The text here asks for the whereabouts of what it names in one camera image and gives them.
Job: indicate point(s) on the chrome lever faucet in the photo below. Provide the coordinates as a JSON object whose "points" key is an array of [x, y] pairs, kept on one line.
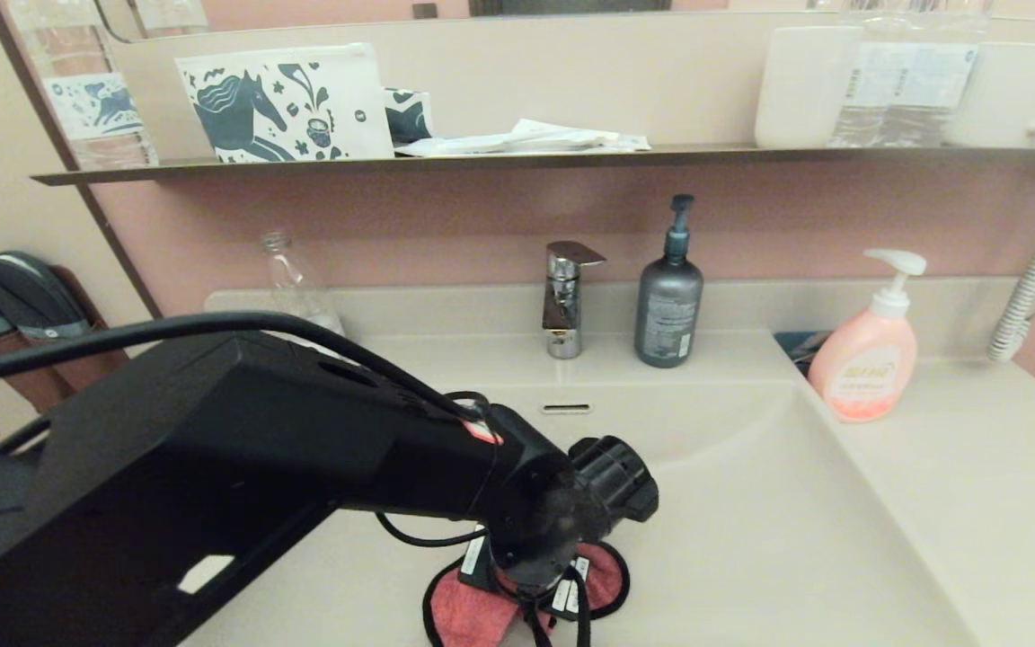
{"points": [[561, 301]]}

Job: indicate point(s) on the pink soap pump bottle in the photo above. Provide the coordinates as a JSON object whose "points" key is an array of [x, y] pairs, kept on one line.
{"points": [[863, 364]]}

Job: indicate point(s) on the white horse print pouch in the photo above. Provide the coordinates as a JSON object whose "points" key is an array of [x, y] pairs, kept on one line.
{"points": [[284, 108]]}

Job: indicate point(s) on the wall mirror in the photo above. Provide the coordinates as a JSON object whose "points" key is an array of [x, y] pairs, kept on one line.
{"points": [[571, 5]]}

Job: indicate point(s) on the pink fluffy cleaning cloth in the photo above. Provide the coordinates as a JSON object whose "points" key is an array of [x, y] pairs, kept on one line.
{"points": [[468, 615]]}

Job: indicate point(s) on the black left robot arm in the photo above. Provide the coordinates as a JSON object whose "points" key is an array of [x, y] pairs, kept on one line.
{"points": [[212, 449]]}

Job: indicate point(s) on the dark blue flat packet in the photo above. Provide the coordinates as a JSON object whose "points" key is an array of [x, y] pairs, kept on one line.
{"points": [[796, 349]]}

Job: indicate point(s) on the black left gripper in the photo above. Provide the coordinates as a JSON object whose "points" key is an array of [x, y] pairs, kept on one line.
{"points": [[531, 598]]}

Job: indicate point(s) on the clear plastic water bottle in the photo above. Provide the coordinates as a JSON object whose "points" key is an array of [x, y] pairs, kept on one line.
{"points": [[293, 279]]}

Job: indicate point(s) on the beige wash basin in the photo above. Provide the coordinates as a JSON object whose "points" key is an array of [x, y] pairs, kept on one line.
{"points": [[796, 539]]}

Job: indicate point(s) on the small dark print pouch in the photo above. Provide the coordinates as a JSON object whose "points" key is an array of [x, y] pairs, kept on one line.
{"points": [[408, 117]]}

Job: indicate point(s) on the white paper packets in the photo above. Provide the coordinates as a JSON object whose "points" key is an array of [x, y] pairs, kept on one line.
{"points": [[522, 141]]}

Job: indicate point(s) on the brown fabric slipper holder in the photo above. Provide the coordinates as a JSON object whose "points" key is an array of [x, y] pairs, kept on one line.
{"points": [[41, 377]]}

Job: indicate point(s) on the brown wall shelf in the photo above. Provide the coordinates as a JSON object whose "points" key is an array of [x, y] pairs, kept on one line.
{"points": [[482, 163]]}

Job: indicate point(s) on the grey pump bottle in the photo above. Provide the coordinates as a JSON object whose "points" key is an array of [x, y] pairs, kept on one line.
{"points": [[667, 319]]}

